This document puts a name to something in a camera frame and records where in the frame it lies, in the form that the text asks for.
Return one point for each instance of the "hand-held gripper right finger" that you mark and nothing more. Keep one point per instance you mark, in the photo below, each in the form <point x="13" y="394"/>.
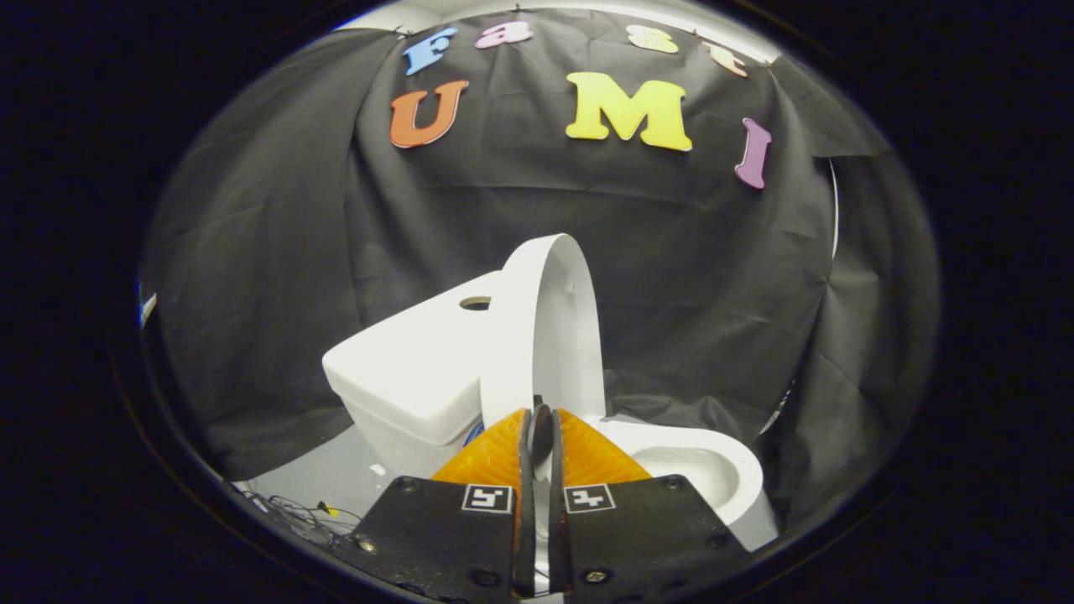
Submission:
<point x="560" y="545"/>

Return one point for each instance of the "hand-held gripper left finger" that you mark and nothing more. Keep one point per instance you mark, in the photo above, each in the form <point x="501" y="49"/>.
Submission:
<point x="524" y="545"/>

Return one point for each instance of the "white toilet lid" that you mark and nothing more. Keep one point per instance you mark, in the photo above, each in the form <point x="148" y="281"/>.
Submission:
<point x="566" y="335"/>

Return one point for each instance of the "white toilet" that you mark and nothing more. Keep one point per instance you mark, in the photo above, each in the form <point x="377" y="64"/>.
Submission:
<point x="411" y="369"/>

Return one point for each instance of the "small yellow object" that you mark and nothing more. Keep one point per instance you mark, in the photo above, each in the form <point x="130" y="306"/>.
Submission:
<point x="327" y="508"/>

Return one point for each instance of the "black backdrop cloth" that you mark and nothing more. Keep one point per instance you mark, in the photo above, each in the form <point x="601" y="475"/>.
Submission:
<point x="688" y="277"/>

